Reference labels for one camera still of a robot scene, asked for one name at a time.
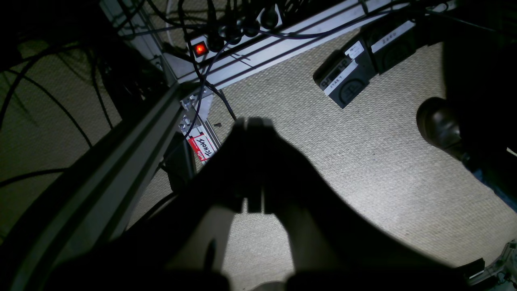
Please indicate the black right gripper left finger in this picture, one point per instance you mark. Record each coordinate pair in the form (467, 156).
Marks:
(182, 246)

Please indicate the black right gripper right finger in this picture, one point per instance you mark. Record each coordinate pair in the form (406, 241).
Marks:
(333, 247)

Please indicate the red white name sticker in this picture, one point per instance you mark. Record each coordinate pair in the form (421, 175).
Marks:
(202, 147)

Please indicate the black foot pedal start label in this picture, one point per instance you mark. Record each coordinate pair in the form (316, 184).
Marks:
(346, 72)

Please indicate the aluminium frame rail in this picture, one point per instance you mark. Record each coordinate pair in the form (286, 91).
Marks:
(90, 203)

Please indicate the white power strip red switch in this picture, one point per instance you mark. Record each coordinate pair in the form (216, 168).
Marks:
(231, 23)

